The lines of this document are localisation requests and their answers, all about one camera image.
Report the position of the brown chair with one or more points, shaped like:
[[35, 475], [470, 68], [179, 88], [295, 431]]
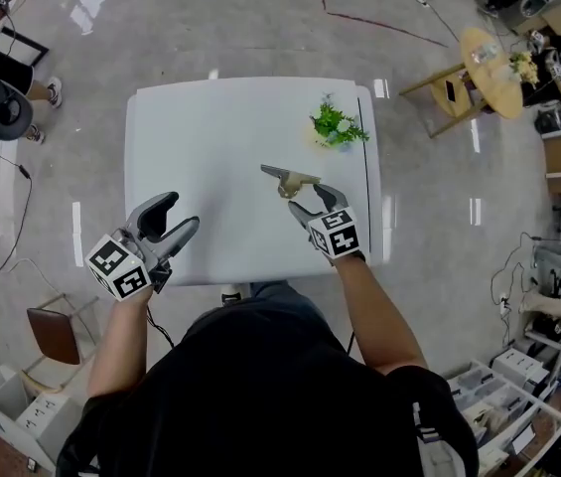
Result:
[[54, 333]]

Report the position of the white cabinet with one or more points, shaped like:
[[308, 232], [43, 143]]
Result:
[[2, 395]]

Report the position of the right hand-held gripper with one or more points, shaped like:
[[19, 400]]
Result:
[[334, 234]]

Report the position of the small potted green plant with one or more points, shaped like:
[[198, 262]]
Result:
[[334, 124]]

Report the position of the clear water bottle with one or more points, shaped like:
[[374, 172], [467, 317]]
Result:
[[483, 52]]

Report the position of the round wooden side table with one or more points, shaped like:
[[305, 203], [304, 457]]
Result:
[[488, 75]]

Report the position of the person's jeans leg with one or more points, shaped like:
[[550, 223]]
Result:
[[280, 293]]

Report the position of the person's shoe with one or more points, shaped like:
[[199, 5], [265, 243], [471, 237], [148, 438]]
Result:
[[233, 297]]

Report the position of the black smartphone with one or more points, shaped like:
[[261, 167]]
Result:
[[450, 91]]

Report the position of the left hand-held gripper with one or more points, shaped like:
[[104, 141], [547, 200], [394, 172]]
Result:
[[118, 266]]

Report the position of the person's black shirt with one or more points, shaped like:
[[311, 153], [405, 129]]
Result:
[[260, 395]]

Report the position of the small metal tool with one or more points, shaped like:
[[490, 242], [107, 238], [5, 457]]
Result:
[[290, 183]]

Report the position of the person's right forearm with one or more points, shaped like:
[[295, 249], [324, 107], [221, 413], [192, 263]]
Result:
[[374, 316]]

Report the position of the white storage bin rack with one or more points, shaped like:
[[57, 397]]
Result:
[[498, 400]]

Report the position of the person's left forearm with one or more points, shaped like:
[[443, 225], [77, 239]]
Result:
[[116, 346]]

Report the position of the yellow flower bouquet in vase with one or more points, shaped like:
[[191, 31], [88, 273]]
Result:
[[525, 67]]

